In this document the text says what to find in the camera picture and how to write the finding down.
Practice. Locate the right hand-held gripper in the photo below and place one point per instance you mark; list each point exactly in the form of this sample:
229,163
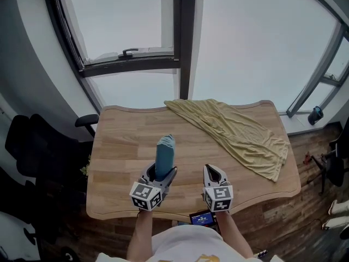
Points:
219,198

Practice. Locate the black framed window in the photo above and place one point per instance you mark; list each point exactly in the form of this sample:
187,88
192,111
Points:
188,37

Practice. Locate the person's left forearm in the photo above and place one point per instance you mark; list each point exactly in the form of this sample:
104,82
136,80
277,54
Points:
140,236

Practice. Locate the wooden table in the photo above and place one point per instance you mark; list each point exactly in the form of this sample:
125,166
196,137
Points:
122,151

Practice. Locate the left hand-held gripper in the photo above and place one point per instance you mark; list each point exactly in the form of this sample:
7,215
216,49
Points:
144,195

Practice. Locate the person's white shirt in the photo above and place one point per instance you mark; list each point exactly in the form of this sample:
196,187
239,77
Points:
188,244

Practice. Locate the yellow cloth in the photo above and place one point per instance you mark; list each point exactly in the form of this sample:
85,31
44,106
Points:
240,138

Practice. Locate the blue umbrella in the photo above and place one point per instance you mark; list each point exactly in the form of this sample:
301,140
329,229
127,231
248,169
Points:
165,154

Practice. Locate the green plant leaves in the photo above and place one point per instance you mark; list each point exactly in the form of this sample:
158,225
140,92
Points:
85,168

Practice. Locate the person's right forearm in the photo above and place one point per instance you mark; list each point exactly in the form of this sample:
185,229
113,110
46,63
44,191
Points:
233,233

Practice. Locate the small red object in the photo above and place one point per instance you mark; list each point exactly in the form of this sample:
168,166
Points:
307,157

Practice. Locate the teal and black bottle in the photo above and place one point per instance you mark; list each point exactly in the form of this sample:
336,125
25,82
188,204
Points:
315,116

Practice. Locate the black office chair with armrest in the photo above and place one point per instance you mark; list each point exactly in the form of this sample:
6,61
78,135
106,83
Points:
41,149

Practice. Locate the small black screen device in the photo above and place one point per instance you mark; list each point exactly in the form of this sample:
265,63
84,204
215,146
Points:
201,218

